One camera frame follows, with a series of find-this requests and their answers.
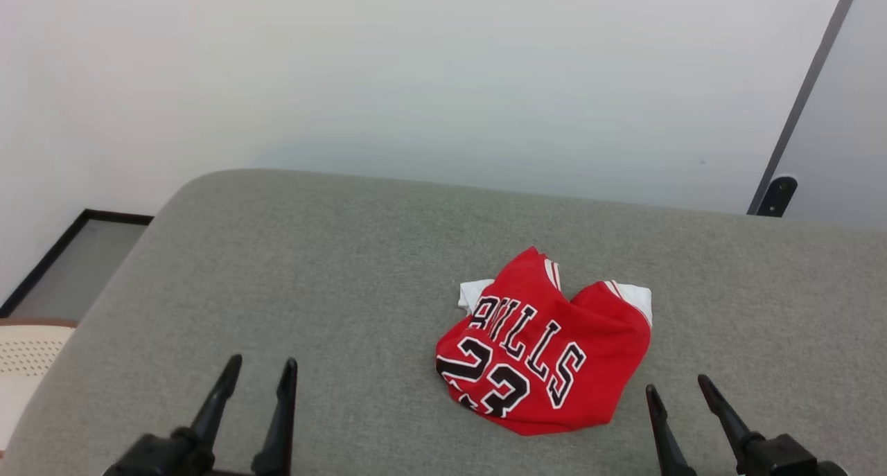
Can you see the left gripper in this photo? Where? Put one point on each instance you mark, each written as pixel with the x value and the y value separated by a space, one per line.
pixel 156 459

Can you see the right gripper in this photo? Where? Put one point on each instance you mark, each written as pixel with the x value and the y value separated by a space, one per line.
pixel 783 459

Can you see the red Bulls basketball jersey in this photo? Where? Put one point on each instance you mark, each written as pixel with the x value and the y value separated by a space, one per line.
pixel 589 351

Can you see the grey fabric sofa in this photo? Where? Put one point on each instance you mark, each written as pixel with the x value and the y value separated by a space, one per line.
pixel 312 268

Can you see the cream perforated laundry basket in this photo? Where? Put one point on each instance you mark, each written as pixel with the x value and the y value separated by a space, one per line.
pixel 28 358

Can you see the black door stopper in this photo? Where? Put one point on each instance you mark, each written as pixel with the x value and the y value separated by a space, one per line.
pixel 777 195

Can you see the dark grey door frame strip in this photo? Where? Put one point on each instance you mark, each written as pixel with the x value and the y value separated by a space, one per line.
pixel 807 88

